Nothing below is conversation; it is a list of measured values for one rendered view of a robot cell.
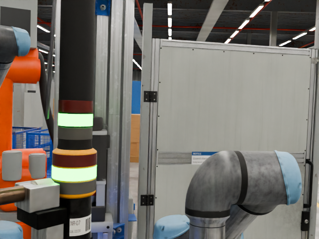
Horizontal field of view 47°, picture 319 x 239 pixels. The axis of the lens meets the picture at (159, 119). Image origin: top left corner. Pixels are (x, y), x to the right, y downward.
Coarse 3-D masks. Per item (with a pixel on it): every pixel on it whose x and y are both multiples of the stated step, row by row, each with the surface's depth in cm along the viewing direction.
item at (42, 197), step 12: (36, 192) 32; (48, 192) 33; (24, 204) 32; (36, 204) 32; (48, 204) 33; (24, 216) 34; (36, 216) 32; (48, 216) 33; (60, 216) 34; (36, 228) 32; (48, 228) 33; (60, 228) 34
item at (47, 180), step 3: (33, 180) 34; (36, 180) 34; (39, 180) 34; (42, 180) 34; (45, 180) 34; (48, 180) 34; (51, 180) 34; (30, 183) 34; (33, 183) 33; (36, 183) 33; (39, 183) 33; (42, 183) 34; (45, 183) 34; (48, 183) 34
